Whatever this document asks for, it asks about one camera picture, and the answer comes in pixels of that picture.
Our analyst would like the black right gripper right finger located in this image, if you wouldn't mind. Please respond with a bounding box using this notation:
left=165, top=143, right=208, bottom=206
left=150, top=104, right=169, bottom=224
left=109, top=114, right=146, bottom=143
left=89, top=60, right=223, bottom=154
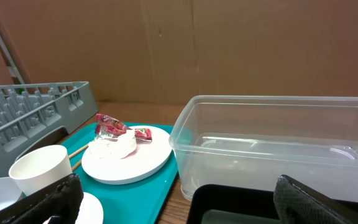
left=273, top=175, right=358, bottom=224

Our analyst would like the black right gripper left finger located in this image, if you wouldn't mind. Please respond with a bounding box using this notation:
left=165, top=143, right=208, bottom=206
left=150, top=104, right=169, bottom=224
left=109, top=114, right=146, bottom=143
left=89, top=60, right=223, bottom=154
left=0, top=174, right=84, bottom=224

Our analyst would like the white paper cup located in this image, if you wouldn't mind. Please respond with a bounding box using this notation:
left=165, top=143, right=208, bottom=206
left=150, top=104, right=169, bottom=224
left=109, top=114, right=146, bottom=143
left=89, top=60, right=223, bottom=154
left=8, top=145, right=72, bottom=196

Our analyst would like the red snack wrapper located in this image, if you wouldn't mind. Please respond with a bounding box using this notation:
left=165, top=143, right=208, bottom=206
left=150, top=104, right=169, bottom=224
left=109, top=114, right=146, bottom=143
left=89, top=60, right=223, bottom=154
left=95, top=113, right=152, bottom=142

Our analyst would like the pink small bowl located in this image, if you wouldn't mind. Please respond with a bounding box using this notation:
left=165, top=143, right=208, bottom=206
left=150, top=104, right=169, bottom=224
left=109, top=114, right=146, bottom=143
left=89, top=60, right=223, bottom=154
left=75, top=192, right=104, bottom=224

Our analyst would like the white tissue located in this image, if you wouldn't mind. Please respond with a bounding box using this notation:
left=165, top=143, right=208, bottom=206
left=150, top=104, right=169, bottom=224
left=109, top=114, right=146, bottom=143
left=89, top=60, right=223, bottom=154
left=88, top=130, right=137, bottom=159

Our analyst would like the black food waste tray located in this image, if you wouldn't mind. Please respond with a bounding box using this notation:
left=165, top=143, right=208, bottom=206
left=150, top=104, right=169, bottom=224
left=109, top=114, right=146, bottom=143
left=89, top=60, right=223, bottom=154
left=187, top=184, right=358, bottom=223

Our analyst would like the right wooden chopstick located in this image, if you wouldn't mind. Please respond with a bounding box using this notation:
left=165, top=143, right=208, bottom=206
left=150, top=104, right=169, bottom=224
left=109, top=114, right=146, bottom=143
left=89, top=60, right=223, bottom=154
left=71, top=160, right=81, bottom=172

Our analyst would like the wooden chopstick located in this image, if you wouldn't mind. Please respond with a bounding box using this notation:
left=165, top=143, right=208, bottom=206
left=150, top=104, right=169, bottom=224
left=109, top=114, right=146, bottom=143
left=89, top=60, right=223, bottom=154
left=68, top=144, right=88, bottom=159
left=71, top=160, right=81, bottom=172

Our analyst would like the left wooden chopstick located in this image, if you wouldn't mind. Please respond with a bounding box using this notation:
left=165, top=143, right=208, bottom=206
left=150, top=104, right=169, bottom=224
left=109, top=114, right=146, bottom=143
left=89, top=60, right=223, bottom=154
left=68, top=144, right=88, bottom=159

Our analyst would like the clear plastic bin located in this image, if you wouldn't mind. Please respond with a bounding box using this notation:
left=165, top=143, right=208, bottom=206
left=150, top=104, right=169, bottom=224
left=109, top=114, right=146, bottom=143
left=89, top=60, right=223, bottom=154
left=169, top=95, right=358, bottom=202

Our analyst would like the teal plastic tray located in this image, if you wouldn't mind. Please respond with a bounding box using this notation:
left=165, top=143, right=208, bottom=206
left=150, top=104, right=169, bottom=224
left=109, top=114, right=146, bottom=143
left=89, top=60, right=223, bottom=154
left=62, top=123, right=178, bottom=223

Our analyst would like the white round plate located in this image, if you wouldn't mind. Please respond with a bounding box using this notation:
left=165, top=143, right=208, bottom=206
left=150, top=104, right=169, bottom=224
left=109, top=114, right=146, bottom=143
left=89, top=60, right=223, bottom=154
left=81, top=126, right=172, bottom=185

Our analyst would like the grey dish rack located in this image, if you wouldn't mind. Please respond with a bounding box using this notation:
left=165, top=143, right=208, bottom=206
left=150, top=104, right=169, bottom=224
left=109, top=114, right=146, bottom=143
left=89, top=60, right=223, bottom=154
left=0, top=82, right=99, bottom=177

